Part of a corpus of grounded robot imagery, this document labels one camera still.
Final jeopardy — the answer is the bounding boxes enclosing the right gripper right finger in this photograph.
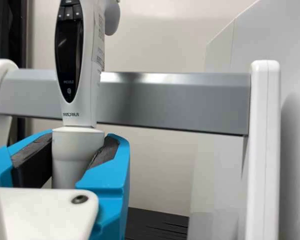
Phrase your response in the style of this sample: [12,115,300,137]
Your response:
[74,133,131,240]

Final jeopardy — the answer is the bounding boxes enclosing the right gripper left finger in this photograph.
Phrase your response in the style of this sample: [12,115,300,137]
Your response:
[0,129,54,189]

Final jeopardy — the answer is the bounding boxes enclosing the pipette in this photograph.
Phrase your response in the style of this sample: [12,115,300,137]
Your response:
[51,0,122,190]

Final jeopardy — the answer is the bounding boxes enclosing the black platform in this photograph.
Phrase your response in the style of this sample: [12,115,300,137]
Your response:
[124,205,191,240]

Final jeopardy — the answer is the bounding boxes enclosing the white pipette stand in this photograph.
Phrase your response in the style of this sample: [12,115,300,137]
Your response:
[0,58,281,240]

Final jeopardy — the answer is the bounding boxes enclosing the white box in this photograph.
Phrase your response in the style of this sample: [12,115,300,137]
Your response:
[188,0,300,240]

